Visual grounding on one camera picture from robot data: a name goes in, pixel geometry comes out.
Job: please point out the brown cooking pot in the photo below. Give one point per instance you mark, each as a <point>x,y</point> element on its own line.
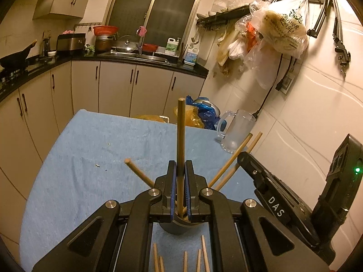
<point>103,45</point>

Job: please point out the blue table cloth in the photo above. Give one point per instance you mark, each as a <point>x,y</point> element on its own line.
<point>85,161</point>

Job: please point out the kitchen faucet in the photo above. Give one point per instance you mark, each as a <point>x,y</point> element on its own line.
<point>139,46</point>

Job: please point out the round metal tin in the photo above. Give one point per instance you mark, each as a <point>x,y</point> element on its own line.
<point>207,102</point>

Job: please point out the small wall hook rail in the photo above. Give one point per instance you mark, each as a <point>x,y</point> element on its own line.
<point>88,25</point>

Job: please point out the red plastic basin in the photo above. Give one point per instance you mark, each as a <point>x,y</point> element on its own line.
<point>105,30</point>

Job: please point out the steel kitchen sink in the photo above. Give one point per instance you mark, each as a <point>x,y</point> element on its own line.
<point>133,56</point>

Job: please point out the black wok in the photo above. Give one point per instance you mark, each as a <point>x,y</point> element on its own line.
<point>14,59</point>

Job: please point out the beige hanging bag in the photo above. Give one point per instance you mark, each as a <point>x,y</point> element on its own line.
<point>225,53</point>

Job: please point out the white bottle blue label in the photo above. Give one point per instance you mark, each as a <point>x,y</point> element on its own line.
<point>191,57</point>

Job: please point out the blue plastic bag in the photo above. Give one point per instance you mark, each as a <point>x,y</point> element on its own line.
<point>208,117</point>

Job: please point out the glass pot lid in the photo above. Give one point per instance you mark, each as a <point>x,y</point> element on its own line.
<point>126,45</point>

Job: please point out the beige lower kitchen cabinets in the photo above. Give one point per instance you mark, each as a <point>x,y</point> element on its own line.
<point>116,87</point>

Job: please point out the beige upper wall cabinet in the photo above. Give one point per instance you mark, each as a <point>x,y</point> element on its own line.
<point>65,2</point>

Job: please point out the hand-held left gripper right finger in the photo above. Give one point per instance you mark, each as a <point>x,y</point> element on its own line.
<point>188,192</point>

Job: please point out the red bowl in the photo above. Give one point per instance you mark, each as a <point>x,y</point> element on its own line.
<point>149,47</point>

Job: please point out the black wall shelf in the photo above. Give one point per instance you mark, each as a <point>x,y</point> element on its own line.
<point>224,17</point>

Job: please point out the pink cloth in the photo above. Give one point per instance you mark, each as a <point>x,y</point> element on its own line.
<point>68,32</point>

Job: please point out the white bottle green label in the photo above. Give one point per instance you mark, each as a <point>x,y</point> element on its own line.
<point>172,47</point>

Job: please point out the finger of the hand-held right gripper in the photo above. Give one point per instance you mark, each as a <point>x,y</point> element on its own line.
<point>251,167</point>

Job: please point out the clear plastic pitcher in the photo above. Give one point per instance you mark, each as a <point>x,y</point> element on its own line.
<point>238,130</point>

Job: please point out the yellow plastic bag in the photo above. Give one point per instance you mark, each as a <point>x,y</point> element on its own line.
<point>192,117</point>
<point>150,118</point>

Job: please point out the gas stove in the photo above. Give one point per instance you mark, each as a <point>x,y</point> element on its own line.
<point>14,75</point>

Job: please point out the hanging metal ladle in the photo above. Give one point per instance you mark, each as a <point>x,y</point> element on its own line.
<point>195,42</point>

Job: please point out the silver box appliance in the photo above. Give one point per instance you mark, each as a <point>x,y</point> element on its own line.
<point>71,44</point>

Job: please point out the kitchen window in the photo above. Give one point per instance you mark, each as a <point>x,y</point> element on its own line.
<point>130,5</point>

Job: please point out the orange plastic bag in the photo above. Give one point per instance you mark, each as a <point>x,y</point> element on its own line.
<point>252,36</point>

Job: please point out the dark utensil holder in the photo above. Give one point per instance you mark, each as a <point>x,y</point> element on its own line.
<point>180,55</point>

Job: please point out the clear plastic bag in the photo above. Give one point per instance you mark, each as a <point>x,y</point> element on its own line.
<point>263,68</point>

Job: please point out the black kitchen countertop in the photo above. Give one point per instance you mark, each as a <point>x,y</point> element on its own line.
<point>187,69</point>

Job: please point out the plastic bag of flatbread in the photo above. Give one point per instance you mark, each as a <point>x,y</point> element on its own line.
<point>280,31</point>

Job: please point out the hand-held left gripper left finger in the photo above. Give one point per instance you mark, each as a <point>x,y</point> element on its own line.
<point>173,192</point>

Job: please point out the pink rag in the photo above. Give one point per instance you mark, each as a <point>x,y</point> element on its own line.
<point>142,31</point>

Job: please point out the white plastic bag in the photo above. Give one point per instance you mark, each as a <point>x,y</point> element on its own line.
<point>236,49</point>

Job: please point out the wall socket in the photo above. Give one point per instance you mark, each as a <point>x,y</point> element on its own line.
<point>287,83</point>

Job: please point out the grey utensil cup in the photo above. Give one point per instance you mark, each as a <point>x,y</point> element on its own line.
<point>178,229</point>

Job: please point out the metal kettle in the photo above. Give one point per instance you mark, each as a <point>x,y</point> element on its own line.
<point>45,45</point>

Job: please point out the green cloth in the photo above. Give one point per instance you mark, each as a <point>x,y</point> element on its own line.
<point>90,48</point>

